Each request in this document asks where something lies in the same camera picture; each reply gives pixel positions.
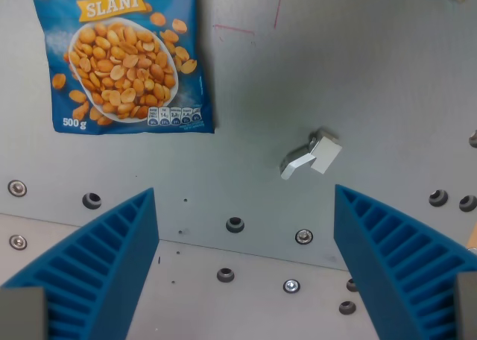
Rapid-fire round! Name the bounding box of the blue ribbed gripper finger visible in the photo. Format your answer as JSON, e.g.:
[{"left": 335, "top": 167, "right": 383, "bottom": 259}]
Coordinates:
[
  {"left": 333, "top": 183, "right": 477, "bottom": 340},
  {"left": 0, "top": 187, "right": 160, "bottom": 340}
]

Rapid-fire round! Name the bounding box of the silver table screw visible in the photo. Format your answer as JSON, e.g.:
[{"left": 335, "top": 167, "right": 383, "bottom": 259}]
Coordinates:
[
  {"left": 282, "top": 278, "right": 302, "bottom": 295},
  {"left": 7, "top": 179, "right": 28, "bottom": 198},
  {"left": 8, "top": 234, "right": 28, "bottom": 251},
  {"left": 294, "top": 228, "right": 314, "bottom": 245}
]

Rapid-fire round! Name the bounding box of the blue salted peanuts bag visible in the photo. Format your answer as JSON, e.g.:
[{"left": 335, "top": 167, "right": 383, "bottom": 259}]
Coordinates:
[{"left": 27, "top": 0, "right": 216, "bottom": 135}]

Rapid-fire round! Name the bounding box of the small aluminium angle bracket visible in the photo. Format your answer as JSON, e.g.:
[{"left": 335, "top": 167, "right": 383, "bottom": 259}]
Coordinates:
[{"left": 279, "top": 127, "right": 344, "bottom": 181}]

